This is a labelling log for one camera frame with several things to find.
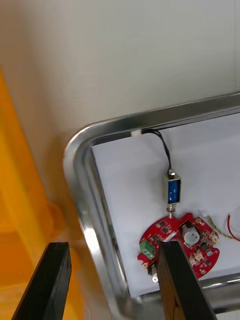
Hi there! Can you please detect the blue label metal solenoid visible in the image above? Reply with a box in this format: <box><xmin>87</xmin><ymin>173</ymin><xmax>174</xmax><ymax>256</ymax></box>
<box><xmin>130</xmin><ymin>128</ymin><xmax>183</xmax><ymax>220</ymax></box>

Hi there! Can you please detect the round red circuit board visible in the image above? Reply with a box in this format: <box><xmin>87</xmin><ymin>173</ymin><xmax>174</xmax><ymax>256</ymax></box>
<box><xmin>136</xmin><ymin>212</ymin><xmax>221</xmax><ymax>283</ymax></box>

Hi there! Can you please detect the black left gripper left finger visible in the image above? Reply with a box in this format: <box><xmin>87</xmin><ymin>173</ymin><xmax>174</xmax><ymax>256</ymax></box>
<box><xmin>11</xmin><ymin>241</ymin><xmax>73</xmax><ymax>320</ymax></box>

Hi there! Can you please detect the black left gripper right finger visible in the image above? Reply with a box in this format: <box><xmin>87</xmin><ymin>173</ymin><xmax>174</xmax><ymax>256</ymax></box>
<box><xmin>158</xmin><ymin>238</ymin><xmax>218</xmax><ymax>320</ymax></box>

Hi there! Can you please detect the red wire harness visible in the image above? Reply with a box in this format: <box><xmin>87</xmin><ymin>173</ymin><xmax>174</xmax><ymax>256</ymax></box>
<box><xmin>226</xmin><ymin>212</ymin><xmax>240</xmax><ymax>243</ymax></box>

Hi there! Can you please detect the yellow-orange plastic bin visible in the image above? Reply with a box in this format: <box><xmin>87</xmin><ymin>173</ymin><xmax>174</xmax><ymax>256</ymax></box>
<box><xmin>0</xmin><ymin>67</ymin><xmax>106</xmax><ymax>320</ymax></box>

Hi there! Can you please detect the green-yellow wire harness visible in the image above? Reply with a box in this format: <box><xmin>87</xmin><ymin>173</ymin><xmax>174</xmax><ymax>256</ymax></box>
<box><xmin>201</xmin><ymin>213</ymin><xmax>235</xmax><ymax>240</ymax></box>

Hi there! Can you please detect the steel tray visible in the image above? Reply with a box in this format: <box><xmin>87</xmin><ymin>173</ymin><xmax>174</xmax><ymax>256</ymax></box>
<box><xmin>62</xmin><ymin>91</ymin><xmax>240</xmax><ymax>320</ymax></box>

